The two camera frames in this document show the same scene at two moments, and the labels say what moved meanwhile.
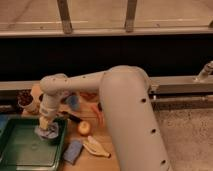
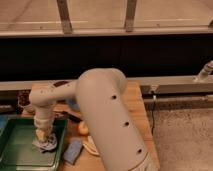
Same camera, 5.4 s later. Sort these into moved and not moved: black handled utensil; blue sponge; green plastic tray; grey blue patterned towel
Moved: grey blue patterned towel
Not moved: green plastic tray; blue sponge; black handled utensil
